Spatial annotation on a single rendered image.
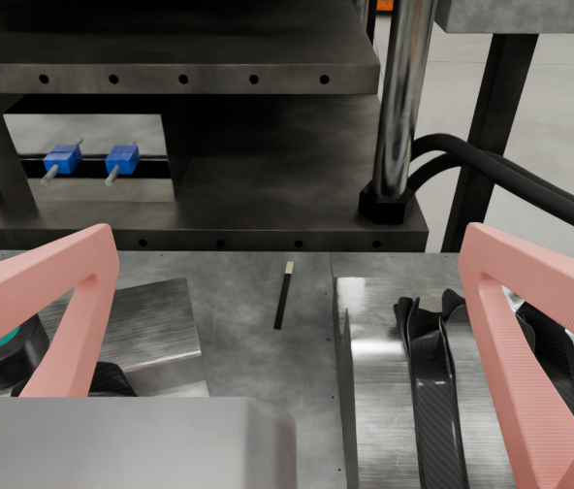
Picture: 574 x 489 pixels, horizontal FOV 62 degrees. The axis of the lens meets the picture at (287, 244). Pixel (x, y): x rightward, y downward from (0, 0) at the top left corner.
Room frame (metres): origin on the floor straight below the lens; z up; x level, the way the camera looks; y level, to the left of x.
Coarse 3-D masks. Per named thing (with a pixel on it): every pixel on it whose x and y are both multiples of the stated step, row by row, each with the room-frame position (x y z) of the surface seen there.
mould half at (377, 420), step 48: (336, 288) 0.45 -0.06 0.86; (384, 288) 0.45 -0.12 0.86; (432, 288) 0.45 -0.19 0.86; (336, 336) 0.40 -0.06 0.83; (384, 336) 0.31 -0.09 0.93; (384, 384) 0.26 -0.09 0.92; (480, 384) 0.26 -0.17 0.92; (384, 432) 0.23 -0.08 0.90; (480, 432) 0.23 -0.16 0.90; (384, 480) 0.19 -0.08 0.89; (480, 480) 0.19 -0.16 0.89
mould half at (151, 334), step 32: (128, 288) 0.40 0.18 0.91; (160, 288) 0.40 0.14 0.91; (128, 320) 0.35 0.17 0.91; (160, 320) 0.35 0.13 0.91; (192, 320) 0.35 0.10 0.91; (128, 352) 0.31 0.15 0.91; (160, 352) 0.31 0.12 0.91; (192, 352) 0.31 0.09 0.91; (160, 384) 0.29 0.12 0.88; (192, 384) 0.30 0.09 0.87
